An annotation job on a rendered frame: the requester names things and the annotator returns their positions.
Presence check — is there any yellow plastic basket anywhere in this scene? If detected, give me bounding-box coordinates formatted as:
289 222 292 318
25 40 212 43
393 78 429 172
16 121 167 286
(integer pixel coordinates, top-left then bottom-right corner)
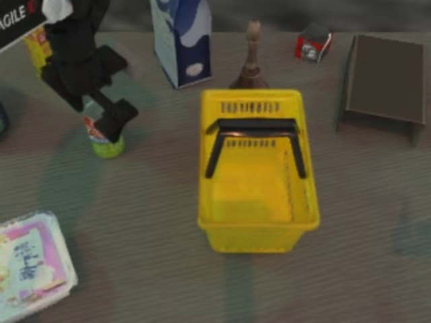
197 88 321 255

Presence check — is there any yellow snack package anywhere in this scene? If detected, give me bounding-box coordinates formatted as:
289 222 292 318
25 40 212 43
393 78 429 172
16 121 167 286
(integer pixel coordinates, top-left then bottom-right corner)
22 26 55 79

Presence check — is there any blue white milk carton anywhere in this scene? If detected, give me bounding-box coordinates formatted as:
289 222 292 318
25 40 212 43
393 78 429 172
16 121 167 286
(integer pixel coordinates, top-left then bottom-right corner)
149 0 216 89

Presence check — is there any brown wooden hand bell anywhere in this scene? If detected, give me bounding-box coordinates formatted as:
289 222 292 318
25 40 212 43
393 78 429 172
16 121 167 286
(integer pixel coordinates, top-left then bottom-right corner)
228 17 271 90

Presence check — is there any colourful pastel snack packet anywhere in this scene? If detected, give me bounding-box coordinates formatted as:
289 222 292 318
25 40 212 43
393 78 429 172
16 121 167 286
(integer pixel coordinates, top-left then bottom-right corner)
0 209 79 318

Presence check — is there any small red black box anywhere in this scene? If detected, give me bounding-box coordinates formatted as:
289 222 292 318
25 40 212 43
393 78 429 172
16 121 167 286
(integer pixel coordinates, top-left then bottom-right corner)
294 22 335 65

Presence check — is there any dark brown shelf stand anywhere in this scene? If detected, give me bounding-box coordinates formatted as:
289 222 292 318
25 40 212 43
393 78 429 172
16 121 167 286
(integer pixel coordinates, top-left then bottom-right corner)
334 34 427 148

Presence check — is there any black basket handle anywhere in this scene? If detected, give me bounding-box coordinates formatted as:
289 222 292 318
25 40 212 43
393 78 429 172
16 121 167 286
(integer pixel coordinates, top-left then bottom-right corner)
203 117 308 180

